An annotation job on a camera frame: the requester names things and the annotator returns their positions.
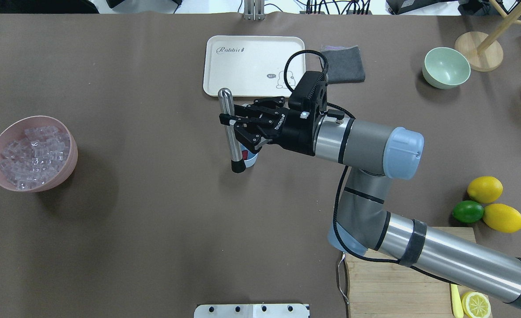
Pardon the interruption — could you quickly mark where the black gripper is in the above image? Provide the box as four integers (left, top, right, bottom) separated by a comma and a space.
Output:
219, 96, 321, 156

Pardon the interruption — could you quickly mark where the steel muddler black tip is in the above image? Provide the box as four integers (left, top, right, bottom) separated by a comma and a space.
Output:
218, 88, 246, 174

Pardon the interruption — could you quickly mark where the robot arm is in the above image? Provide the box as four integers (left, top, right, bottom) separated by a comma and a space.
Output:
219, 96, 521, 309

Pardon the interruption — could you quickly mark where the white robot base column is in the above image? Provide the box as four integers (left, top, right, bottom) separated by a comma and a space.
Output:
194, 303, 311, 318

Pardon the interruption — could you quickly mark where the light blue plastic cup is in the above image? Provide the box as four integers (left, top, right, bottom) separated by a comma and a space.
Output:
240, 144, 258, 168

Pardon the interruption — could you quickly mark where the pile of clear ice cubes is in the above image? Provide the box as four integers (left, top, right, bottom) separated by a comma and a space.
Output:
0, 125, 71, 190

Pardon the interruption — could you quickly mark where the wooden cup tree stand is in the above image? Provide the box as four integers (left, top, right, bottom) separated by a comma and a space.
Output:
454, 0, 521, 72

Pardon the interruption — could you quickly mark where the cream serving tray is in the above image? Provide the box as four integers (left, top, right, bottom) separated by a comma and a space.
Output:
203, 35, 306, 98

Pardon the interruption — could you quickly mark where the grey folded cloth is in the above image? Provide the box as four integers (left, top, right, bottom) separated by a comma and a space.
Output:
321, 45, 366, 84

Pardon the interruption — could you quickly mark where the mint green bowl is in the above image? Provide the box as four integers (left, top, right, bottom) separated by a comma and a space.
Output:
422, 47, 471, 89

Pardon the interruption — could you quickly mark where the pink bowl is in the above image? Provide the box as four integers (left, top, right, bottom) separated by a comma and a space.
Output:
0, 115, 78, 193

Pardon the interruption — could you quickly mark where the green lime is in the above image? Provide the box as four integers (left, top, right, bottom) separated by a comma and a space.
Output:
452, 201, 485, 223

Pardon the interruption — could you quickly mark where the yellow lemon near scoop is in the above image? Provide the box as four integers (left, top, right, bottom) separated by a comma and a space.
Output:
467, 176, 503, 204

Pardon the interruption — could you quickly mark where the yellow plastic knife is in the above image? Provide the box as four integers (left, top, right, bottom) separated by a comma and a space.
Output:
449, 284, 464, 318

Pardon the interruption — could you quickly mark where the lower lemon half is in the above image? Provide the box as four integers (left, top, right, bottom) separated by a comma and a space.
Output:
461, 291, 492, 318

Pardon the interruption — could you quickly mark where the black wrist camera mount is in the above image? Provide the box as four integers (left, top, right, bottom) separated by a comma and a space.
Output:
287, 71, 328, 123

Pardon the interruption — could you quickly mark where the aluminium frame post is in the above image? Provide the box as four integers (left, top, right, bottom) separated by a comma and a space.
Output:
243, 0, 266, 21

